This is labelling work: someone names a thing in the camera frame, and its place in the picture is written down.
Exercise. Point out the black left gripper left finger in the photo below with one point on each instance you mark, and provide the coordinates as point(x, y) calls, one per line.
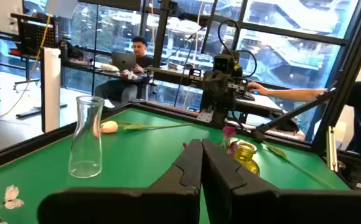
point(180, 174)

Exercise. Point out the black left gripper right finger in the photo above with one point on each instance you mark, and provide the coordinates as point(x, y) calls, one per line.
point(224, 186)

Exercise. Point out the magenta flower bunch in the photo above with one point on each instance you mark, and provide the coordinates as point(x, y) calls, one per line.
point(228, 131)

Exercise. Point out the dark purple tulip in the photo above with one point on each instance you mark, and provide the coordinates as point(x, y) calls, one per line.
point(277, 151)

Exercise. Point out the pink tulip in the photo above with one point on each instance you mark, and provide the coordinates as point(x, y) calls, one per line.
point(109, 127)

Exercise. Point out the white flower bunch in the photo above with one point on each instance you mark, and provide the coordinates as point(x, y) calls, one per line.
point(11, 193)

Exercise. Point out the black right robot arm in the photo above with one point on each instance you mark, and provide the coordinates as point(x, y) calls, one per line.
point(219, 112)

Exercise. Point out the yellow glass vase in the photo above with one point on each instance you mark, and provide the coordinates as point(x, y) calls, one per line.
point(246, 155)

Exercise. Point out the clear glass vase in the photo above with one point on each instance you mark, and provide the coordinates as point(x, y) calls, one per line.
point(85, 168)

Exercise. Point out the grey desk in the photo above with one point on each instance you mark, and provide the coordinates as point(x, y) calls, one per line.
point(261, 102)

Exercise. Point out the grey laptop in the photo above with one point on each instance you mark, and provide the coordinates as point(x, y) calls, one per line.
point(123, 61)

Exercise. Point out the long dark desk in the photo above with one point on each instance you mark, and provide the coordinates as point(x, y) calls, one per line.
point(84, 66)

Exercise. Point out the white standing pole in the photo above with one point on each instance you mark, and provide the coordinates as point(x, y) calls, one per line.
point(50, 90)

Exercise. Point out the black pegboard cart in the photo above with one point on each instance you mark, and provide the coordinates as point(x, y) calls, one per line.
point(35, 35)

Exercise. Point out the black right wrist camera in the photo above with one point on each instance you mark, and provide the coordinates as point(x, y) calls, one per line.
point(225, 63)

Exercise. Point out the silver corner bracket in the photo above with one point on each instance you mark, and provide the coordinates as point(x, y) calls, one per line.
point(204, 116)

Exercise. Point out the black aluminium table frame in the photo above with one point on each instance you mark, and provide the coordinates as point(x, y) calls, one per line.
point(12, 151)

